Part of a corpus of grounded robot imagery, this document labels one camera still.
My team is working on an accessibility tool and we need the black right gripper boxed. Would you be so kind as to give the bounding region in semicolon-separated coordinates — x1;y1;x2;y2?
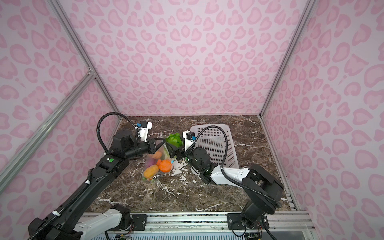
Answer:
165;136;204;172

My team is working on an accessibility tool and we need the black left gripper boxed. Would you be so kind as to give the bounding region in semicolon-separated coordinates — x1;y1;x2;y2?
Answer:
125;136;166;161

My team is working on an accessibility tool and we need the brown toy bread roll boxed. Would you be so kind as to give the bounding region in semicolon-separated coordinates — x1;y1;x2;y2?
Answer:
152;151;163;160

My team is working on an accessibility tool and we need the purple toy onion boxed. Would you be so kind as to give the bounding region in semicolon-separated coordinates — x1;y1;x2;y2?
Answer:
144;158;158;169

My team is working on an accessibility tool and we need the clear zip top bag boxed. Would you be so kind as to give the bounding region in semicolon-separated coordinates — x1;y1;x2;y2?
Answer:
142;137;176;181

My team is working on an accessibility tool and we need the orange toy pumpkin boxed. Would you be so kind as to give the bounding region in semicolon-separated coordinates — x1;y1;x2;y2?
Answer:
157;160;173;173

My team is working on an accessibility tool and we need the green toy lettuce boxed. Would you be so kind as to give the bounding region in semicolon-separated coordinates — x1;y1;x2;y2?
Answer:
166;133;184;148

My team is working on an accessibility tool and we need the yellow toy potato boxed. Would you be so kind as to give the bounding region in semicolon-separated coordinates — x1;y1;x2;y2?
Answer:
143;165;159;180

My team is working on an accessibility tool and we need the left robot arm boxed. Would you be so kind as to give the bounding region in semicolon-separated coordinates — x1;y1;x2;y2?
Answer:
28;130;165;240

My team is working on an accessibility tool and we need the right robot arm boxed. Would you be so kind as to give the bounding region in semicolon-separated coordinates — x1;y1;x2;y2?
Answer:
168;146;284;230

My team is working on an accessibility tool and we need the white perforated plastic basket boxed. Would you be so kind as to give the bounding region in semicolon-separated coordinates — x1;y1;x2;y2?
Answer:
197;124;239;169

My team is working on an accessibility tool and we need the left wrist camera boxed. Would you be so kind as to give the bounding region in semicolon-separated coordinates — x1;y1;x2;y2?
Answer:
135;121;153;142

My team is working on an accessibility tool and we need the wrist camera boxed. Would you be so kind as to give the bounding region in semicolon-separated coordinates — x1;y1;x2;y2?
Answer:
183;131;197;152
135;121;153;142

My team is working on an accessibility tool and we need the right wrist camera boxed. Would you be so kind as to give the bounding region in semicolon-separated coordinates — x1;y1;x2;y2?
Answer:
183;131;197;152

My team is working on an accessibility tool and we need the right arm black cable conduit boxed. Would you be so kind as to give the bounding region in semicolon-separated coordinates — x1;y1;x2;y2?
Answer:
194;125;281;208

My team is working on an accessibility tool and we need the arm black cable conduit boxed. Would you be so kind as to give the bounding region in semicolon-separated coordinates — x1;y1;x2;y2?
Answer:
26;111;139;240
194;125;281;208

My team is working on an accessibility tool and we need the aluminium diagonal wall bar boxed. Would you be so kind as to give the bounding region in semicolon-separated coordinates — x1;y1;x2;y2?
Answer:
1;71;94;193

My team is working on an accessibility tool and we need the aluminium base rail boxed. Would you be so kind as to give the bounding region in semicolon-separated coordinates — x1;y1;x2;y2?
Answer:
74;210;319;240

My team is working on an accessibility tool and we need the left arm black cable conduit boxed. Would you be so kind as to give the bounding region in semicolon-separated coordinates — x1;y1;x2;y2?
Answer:
26;111;139;240

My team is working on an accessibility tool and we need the aluminium corner post left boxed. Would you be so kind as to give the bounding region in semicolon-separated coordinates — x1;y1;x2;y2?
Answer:
47;0;121;113

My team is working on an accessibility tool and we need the aluminium corner post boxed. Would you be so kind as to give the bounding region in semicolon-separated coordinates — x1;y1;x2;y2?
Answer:
47;0;121;113
259;0;318;118

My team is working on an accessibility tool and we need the aluminium corner post right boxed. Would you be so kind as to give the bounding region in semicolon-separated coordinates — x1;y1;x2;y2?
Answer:
259;0;318;118

